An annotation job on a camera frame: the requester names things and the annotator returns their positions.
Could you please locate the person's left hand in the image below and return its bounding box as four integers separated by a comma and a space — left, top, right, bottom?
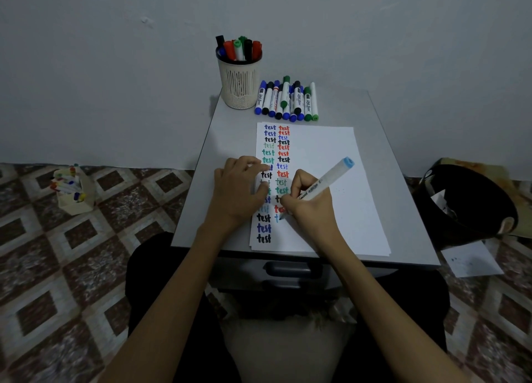
206, 156, 273, 234

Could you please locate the person's right hand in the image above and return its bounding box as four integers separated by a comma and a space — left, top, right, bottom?
279, 170, 346, 252

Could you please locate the white marker light blue cap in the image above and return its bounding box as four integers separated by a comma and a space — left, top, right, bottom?
278, 157, 355, 221

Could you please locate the white paper sheet with writing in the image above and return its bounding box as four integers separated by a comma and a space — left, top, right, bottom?
249, 122, 391, 257

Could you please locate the person's left forearm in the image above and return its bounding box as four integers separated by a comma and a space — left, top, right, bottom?
98, 222, 250, 383

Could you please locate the person's right forearm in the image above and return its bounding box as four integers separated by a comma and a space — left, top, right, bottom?
314, 237, 472, 383

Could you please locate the grey drawer cabinet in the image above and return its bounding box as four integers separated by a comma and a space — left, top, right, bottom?
171, 88, 441, 300

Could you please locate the row of whiteboard markers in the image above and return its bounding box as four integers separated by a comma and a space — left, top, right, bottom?
254, 76, 320, 122

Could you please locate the cream perforated pen holder cup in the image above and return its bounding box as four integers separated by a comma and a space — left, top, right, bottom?
216, 50, 263, 110

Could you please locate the bunch of upright assorted markers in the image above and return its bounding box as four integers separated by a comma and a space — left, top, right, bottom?
215, 34, 262, 63

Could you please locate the person's left leg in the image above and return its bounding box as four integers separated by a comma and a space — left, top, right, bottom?
125, 231, 242, 383

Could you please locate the person's leg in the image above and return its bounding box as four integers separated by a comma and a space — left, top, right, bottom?
332, 268, 451, 383
125, 231, 242, 383

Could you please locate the person's white shirt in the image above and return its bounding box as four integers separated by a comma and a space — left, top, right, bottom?
220, 316, 358, 383

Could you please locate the crumpled white paper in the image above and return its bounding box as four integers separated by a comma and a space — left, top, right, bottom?
430, 189, 458, 218

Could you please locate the person's right leg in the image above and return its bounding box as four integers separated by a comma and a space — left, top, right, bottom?
332, 268, 451, 383

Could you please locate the cream cardboard box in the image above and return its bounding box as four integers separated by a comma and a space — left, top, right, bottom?
52, 165, 96, 217

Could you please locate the black waste bin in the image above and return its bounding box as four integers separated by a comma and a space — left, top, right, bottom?
413, 164, 519, 250

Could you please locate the blue-stained white paper sheet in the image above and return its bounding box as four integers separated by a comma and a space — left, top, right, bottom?
441, 240, 505, 278

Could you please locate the heap of small coloured markers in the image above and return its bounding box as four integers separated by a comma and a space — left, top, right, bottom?
50, 165, 87, 203

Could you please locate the dark drawer handle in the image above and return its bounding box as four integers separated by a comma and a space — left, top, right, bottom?
264, 261, 324, 279

